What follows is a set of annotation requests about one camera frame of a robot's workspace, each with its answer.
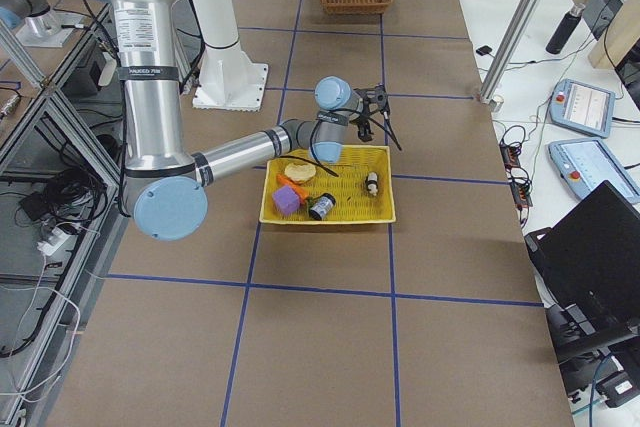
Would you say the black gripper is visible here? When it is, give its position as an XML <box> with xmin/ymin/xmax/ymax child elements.
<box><xmin>349</xmin><ymin>98</ymin><xmax>373</xmax><ymax>142</ymax></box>

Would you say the yellow woven basket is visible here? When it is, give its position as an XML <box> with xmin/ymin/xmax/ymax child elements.
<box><xmin>259</xmin><ymin>145</ymin><xmax>396</xmax><ymax>226</ymax></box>

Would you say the toy panda figure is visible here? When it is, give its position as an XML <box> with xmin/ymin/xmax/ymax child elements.
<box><xmin>365</xmin><ymin>172</ymin><xmax>379</xmax><ymax>197</ymax></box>

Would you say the toy croissant bread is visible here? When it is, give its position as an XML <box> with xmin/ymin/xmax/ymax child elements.
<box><xmin>284</xmin><ymin>163</ymin><xmax>317</xmax><ymax>185</ymax></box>

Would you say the orange toy carrot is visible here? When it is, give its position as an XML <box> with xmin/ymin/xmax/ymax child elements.
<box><xmin>276</xmin><ymin>173</ymin><xmax>311</xmax><ymax>204</ymax></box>

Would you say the purple foam block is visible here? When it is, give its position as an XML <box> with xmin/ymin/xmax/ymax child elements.
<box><xmin>272</xmin><ymin>185</ymin><xmax>301</xmax><ymax>217</ymax></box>

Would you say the black water bottle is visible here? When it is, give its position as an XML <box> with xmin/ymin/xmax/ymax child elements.
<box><xmin>545</xmin><ymin>3</ymin><xmax>585</xmax><ymax>55</ymax></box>

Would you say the teach pendant near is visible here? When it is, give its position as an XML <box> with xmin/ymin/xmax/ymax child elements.
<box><xmin>547</xmin><ymin>138</ymin><xmax>639</xmax><ymax>204</ymax></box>

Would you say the teach pendant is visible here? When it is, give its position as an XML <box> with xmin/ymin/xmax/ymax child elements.
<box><xmin>547</xmin><ymin>138</ymin><xmax>639</xmax><ymax>204</ymax></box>
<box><xmin>549</xmin><ymin>79</ymin><xmax>616</xmax><ymax>138</ymax></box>

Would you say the teach pendant far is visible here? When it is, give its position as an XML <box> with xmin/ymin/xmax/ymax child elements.
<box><xmin>549</xmin><ymin>79</ymin><xmax>616</xmax><ymax>138</ymax></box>

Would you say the black laptop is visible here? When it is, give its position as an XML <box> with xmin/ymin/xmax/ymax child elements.
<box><xmin>525</xmin><ymin>181</ymin><xmax>639</xmax><ymax>321</ymax></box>

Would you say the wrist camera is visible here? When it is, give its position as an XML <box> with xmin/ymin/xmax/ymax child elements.
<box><xmin>355</xmin><ymin>84</ymin><xmax>390</xmax><ymax>113</ymax></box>

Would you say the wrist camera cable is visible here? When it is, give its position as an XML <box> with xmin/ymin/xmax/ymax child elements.
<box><xmin>284</xmin><ymin>106</ymin><xmax>404</xmax><ymax>179</ymax></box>

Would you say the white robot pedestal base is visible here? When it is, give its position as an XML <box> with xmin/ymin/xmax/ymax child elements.
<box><xmin>192</xmin><ymin>0</ymin><xmax>269</xmax><ymax>112</ymax></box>

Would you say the aluminium frame post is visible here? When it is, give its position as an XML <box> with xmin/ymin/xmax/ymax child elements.
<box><xmin>478</xmin><ymin>0</ymin><xmax>541</xmax><ymax>107</ymax></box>

